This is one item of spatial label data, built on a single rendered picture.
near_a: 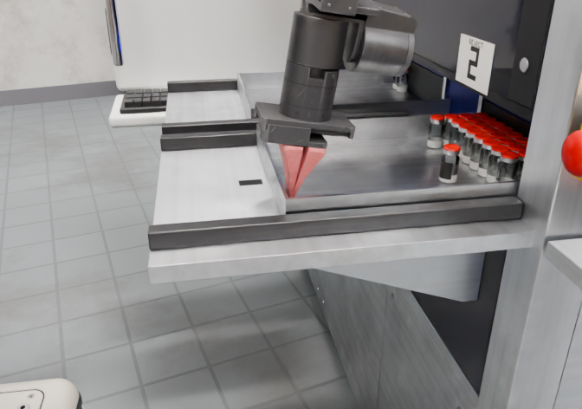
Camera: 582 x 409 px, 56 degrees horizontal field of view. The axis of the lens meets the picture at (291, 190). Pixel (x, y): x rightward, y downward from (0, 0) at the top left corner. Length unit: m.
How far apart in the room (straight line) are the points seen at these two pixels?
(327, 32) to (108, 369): 1.41
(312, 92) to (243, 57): 0.93
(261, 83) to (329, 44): 0.59
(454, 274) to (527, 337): 0.11
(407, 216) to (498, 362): 0.25
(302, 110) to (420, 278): 0.27
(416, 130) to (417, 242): 0.33
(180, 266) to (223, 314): 1.39
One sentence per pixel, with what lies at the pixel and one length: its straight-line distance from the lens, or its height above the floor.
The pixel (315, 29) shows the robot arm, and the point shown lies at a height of 1.08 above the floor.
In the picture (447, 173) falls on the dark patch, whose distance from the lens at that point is 0.70.
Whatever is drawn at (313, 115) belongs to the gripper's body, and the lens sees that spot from 0.57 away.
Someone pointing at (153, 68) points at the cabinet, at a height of 0.86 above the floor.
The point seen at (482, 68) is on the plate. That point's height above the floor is 1.02.
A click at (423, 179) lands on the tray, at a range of 0.71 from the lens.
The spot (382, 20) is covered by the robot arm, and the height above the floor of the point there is 1.09.
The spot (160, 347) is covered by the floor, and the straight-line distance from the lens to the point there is 1.83.
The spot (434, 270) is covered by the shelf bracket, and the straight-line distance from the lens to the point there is 0.71.
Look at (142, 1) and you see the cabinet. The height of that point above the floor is 1.02.
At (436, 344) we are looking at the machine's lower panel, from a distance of 0.92.
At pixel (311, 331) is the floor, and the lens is 1.84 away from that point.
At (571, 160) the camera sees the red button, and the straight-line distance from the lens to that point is 0.52.
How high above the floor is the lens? 1.16
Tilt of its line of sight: 25 degrees down
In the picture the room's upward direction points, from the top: straight up
